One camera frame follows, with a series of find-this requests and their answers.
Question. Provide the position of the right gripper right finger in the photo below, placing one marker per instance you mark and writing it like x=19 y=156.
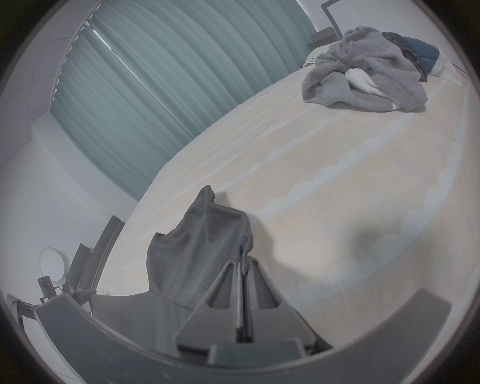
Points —
x=277 y=322

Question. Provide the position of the blue-green curtain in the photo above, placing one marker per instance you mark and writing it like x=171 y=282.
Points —
x=168 y=93

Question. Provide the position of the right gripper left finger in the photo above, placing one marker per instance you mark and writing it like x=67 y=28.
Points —
x=221 y=322

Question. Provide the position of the pile of clothes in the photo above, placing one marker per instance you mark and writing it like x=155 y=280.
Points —
x=375 y=56

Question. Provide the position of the grey bedside table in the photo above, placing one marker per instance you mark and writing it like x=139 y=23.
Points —
x=324 y=37

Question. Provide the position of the bed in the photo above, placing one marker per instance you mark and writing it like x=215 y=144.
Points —
x=337 y=187

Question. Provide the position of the white printed pillow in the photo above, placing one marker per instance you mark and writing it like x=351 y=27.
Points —
x=311 y=59

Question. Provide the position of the black garment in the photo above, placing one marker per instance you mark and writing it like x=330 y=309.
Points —
x=187 y=255

